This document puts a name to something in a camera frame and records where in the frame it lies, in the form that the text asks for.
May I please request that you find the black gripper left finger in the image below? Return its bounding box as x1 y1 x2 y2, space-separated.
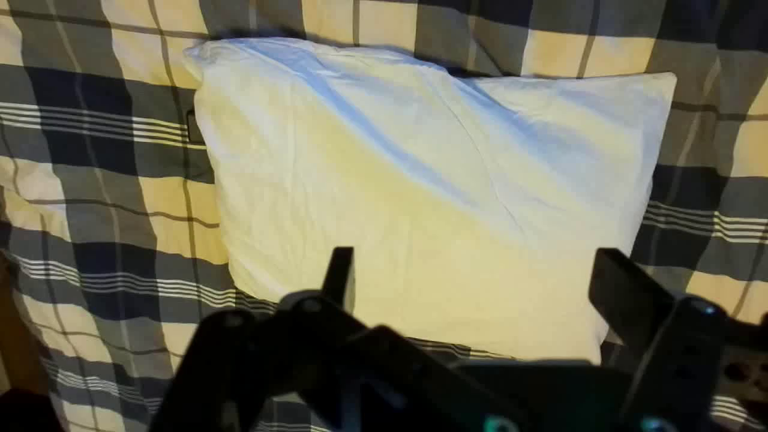
319 245 361 315

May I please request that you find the white pillow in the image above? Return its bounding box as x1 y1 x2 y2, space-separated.
182 34 679 367

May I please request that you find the plaid bed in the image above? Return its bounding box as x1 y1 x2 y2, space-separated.
0 0 768 432

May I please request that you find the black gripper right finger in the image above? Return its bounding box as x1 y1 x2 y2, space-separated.
588 245 683 349

